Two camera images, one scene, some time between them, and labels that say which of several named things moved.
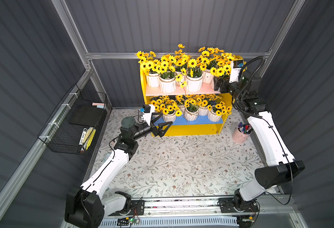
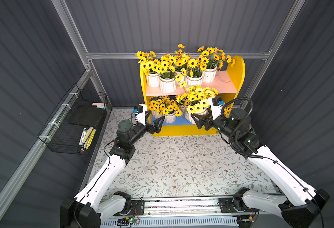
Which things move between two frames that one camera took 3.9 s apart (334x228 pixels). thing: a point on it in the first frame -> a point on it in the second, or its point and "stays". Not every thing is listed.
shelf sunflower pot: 158,108 stays
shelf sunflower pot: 222,71 -> 197,100
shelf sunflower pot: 151,66 stays
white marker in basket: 82,138 stays
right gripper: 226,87 -> 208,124
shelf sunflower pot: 194,78 stays
